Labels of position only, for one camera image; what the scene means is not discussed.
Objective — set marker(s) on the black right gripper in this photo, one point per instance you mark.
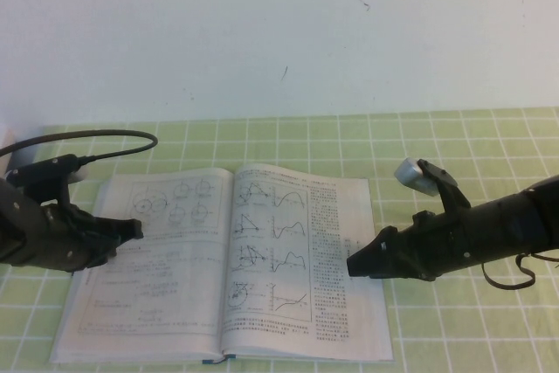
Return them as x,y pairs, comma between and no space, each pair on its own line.
441,246

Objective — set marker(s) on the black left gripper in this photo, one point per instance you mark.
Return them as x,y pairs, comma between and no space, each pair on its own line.
65,242

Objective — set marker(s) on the textbook with diagrams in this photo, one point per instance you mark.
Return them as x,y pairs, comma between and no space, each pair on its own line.
262,259

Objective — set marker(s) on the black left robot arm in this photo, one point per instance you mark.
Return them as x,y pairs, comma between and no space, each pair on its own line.
13,224

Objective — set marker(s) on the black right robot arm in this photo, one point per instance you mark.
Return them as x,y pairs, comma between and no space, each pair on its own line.
515,224

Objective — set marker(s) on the green checkered tablecloth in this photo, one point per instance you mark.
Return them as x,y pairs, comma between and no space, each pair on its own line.
436,329

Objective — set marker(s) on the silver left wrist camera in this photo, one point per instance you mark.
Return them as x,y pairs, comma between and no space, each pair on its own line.
80,173

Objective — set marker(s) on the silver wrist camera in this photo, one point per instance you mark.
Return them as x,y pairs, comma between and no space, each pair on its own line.
412,176
80,173

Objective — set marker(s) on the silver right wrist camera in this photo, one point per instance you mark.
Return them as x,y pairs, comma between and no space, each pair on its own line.
412,176

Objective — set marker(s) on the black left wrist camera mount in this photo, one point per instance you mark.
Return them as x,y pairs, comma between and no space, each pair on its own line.
43,172

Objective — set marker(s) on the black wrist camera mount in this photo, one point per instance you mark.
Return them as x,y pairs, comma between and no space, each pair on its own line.
43,172
450,191

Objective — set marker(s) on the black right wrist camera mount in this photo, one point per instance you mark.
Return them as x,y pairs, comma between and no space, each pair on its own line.
450,191

